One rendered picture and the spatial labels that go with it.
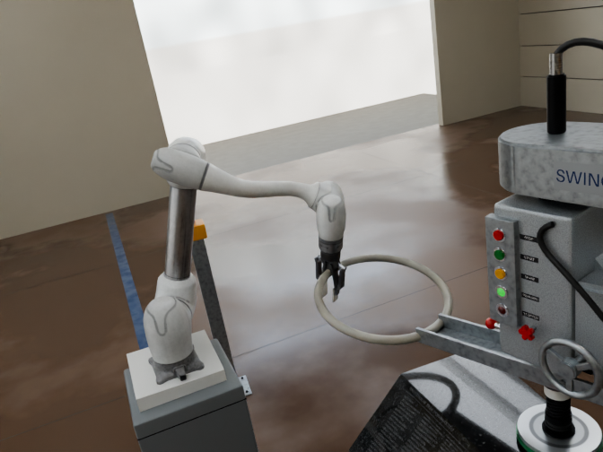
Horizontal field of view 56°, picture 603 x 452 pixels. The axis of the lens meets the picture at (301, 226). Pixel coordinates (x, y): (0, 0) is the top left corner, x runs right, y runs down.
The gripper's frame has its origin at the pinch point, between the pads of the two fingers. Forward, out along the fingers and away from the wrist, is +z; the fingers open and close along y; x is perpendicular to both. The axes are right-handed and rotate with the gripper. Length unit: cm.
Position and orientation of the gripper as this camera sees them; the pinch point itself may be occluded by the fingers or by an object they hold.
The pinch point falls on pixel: (329, 291)
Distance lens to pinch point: 220.2
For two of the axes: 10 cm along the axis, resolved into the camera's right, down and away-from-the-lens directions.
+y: 7.9, 3.2, -5.2
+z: 0.1, 8.5, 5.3
